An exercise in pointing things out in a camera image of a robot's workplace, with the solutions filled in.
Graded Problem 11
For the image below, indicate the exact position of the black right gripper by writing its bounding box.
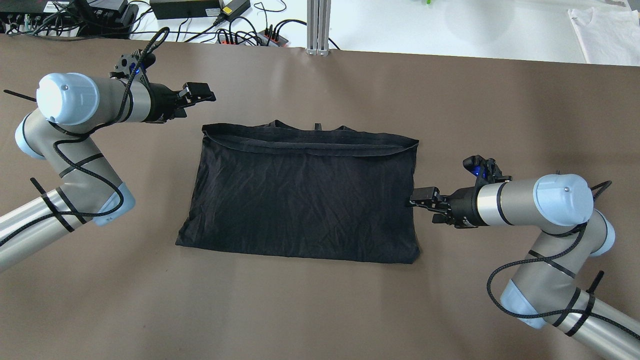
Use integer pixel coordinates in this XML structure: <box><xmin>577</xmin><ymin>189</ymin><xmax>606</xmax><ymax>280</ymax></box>
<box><xmin>409</xmin><ymin>186</ymin><xmax>482</xmax><ymax>229</ymax></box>

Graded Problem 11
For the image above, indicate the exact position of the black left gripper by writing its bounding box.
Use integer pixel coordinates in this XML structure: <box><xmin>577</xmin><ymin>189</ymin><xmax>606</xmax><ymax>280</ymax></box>
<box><xmin>149</xmin><ymin>82</ymin><xmax>217</xmax><ymax>124</ymax></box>

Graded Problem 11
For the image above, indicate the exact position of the black printed t-shirt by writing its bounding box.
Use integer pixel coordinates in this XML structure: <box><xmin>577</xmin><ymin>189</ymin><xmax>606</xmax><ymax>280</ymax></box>
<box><xmin>175</xmin><ymin>120</ymin><xmax>420</xmax><ymax>264</ymax></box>

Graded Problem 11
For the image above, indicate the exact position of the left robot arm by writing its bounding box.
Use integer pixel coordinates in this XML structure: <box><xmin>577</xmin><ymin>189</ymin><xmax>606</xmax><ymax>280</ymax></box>
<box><xmin>1</xmin><ymin>71</ymin><xmax>216</xmax><ymax>271</ymax></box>

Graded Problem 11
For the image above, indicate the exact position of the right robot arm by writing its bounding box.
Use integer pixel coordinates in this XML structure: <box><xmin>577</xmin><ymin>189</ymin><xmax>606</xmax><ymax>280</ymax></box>
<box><xmin>408</xmin><ymin>170</ymin><xmax>640</xmax><ymax>360</ymax></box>

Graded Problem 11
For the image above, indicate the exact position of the black power adapter brick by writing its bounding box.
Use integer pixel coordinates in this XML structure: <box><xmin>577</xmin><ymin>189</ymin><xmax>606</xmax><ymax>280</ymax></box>
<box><xmin>149</xmin><ymin>0</ymin><xmax>224</xmax><ymax>20</ymax></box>

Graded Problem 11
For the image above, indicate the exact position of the white t-shirt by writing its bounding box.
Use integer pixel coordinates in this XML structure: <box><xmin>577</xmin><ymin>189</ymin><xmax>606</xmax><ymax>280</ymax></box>
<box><xmin>567</xmin><ymin>7</ymin><xmax>640</xmax><ymax>67</ymax></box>

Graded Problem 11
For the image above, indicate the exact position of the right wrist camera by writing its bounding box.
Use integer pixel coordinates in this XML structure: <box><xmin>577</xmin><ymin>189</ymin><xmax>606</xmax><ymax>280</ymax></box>
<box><xmin>462</xmin><ymin>155</ymin><xmax>513</xmax><ymax>189</ymax></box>

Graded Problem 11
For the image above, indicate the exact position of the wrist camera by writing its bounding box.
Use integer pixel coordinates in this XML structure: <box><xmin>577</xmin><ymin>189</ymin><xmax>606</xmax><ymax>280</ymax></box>
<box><xmin>462</xmin><ymin>155</ymin><xmax>513</xmax><ymax>189</ymax></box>
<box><xmin>109</xmin><ymin>48</ymin><xmax>156</xmax><ymax>82</ymax></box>

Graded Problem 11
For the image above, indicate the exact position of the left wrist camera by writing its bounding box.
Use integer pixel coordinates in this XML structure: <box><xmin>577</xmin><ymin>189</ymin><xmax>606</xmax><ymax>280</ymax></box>
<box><xmin>109</xmin><ymin>48</ymin><xmax>156</xmax><ymax>82</ymax></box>

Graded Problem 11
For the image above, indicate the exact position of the aluminium frame post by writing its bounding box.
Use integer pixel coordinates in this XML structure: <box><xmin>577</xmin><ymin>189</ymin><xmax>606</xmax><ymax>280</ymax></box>
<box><xmin>306</xmin><ymin>0</ymin><xmax>331</xmax><ymax>56</ymax></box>

